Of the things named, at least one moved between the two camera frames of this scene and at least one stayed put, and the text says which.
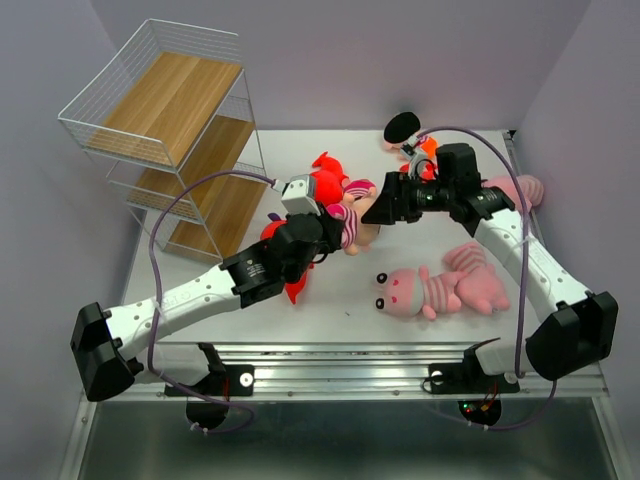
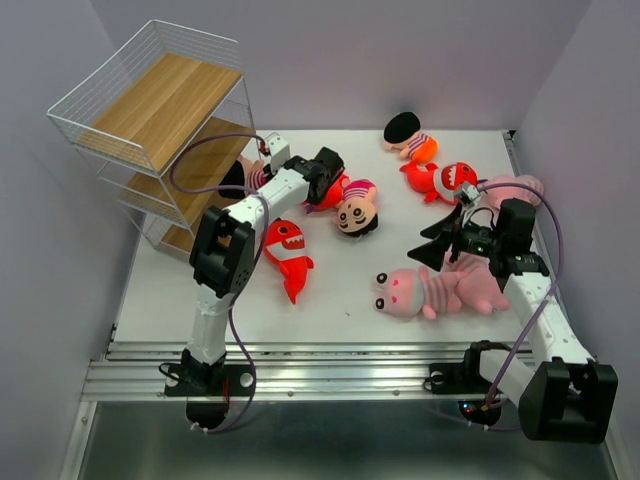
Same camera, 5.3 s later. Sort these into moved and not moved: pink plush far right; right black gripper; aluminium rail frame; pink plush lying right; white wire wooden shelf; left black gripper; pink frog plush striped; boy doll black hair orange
Moved: left black gripper; right black gripper
Not moved: pink frog plush striped; pink plush lying right; aluminium rail frame; pink plush far right; white wire wooden shelf; boy doll black hair orange
